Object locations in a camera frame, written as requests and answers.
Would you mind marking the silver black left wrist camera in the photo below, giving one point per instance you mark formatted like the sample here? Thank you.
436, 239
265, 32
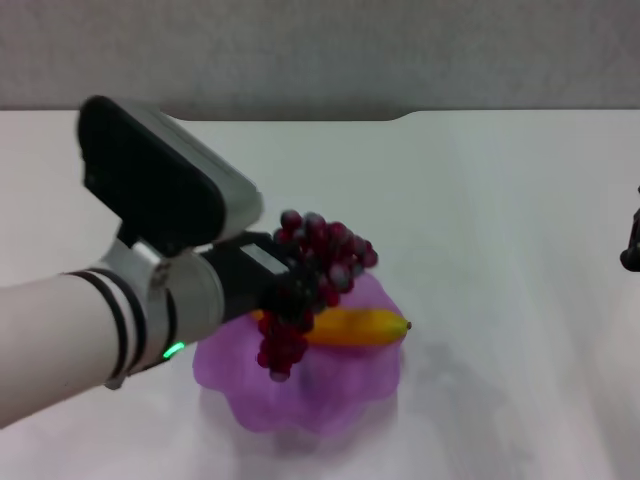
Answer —
160, 175

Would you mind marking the purple translucent wavy bowl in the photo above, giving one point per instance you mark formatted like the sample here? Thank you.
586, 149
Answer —
345, 385

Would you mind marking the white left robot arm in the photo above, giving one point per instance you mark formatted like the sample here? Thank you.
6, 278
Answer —
75, 335

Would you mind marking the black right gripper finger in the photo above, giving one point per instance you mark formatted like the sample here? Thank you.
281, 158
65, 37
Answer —
632, 260

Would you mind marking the yellow banana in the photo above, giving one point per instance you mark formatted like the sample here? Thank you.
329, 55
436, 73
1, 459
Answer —
360, 327

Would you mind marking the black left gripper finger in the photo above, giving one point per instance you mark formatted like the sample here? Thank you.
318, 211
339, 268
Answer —
290, 300

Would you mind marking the dark red grape bunch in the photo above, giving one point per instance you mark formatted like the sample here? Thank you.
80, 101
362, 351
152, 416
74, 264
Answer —
325, 250

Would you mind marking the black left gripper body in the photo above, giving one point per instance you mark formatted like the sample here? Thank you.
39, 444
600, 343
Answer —
245, 280

